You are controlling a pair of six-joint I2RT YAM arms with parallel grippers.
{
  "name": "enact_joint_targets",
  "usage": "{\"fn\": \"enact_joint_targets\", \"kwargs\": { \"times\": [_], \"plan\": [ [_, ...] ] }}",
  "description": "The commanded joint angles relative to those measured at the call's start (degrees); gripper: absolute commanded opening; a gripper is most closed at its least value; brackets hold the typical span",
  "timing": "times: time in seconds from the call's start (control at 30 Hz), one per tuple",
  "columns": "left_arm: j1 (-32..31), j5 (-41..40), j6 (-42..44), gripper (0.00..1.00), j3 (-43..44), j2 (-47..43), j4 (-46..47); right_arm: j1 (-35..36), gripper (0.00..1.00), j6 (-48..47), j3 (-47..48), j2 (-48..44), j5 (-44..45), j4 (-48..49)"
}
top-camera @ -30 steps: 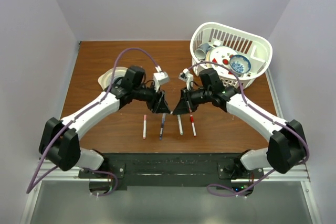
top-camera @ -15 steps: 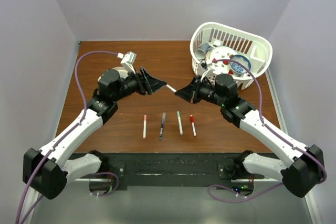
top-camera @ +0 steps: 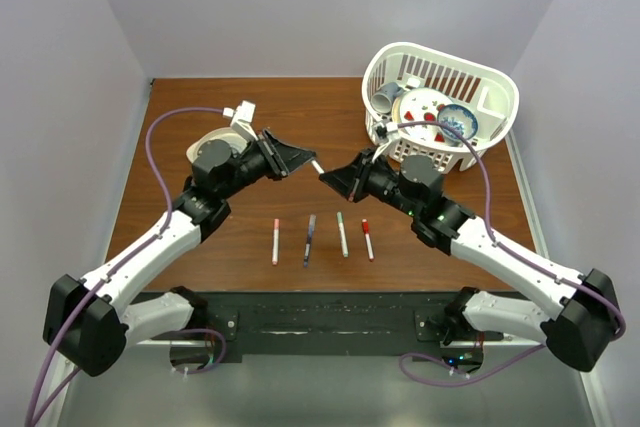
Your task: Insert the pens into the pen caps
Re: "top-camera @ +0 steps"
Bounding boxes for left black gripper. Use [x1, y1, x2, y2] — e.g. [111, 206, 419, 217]
[218, 128, 315, 200]

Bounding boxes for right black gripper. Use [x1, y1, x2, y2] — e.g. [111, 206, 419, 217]
[321, 147, 420, 218]

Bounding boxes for blue pen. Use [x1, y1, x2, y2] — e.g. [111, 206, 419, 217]
[303, 214, 317, 268]

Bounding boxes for white pen green tip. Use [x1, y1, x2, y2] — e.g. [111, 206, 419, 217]
[336, 211, 349, 258]

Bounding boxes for white pen pink end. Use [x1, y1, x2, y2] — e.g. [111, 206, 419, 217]
[271, 218, 280, 266]

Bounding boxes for white pen red tip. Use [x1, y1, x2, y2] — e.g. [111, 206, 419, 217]
[363, 232, 375, 262]

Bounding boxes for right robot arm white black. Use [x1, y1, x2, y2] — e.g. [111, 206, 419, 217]
[319, 149, 622, 372]

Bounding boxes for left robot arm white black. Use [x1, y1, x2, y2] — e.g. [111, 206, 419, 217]
[43, 128, 316, 377]

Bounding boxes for beige plate blue rings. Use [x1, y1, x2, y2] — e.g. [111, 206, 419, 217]
[186, 127, 241, 168]

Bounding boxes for grey ceramic mug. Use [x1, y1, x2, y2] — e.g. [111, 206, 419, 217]
[370, 82, 406, 114]

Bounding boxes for white plate red fruit pattern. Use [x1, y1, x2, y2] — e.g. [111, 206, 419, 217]
[391, 88, 454, 143]

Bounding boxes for white plastic dish basket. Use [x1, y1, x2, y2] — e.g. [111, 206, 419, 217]
[361, 42, 520, 173]

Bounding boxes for blue white patterned bowl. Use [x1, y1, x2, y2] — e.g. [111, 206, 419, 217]
[437, 104, 479, 142]

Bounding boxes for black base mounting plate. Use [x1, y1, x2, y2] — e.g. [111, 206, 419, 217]
[190, 291, 456, 363]

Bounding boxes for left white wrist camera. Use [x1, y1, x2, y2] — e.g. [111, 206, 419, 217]
[222, 100, 257, 142]

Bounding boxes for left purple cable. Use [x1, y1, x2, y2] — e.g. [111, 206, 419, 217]
[24, 106, 231, 427]

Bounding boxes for purple cable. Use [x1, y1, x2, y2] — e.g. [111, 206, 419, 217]
[24, 106, 231, 427]
[394, 121, 627, 338]

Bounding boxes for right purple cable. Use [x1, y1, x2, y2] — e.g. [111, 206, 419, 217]
[394, 121, 627, 338]

